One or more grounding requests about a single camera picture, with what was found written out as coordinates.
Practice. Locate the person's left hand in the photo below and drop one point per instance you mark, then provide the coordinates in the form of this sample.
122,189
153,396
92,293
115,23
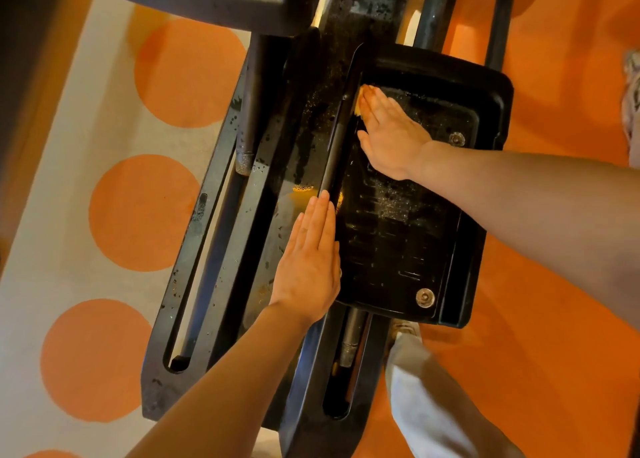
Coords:
307,278

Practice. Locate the person's right hand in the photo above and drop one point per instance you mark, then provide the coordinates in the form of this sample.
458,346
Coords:
395,140

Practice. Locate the person's left little finger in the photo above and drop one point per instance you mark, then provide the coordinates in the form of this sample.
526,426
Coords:
294,235

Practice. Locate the person's left thumb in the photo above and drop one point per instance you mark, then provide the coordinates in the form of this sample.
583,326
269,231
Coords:
337,260

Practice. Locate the person's right middle finger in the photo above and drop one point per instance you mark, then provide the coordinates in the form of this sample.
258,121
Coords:
375,103

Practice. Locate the person's right thumb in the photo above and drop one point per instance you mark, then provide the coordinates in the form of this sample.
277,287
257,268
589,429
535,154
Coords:
366,144

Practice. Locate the person's right little finger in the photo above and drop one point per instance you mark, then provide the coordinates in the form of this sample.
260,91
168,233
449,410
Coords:
402,113

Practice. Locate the person's left middle finger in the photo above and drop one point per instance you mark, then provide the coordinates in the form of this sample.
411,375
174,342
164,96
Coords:
317,220

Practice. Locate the yellow cleaning sponge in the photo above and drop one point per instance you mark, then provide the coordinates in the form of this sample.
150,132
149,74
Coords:
358,105

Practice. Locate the person's left forearm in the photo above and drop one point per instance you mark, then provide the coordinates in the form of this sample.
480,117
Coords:
225,387

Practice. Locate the person's right forearm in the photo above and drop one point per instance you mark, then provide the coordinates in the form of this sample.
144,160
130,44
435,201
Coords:
540,208

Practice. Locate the silver pedal bolt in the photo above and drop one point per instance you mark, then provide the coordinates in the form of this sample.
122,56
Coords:
456,139
425,298

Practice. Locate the black tube with silver end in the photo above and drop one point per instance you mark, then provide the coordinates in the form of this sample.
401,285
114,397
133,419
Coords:
352,337
252,108

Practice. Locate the black elliptical machine frame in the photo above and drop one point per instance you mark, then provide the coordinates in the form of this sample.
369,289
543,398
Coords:
280,138

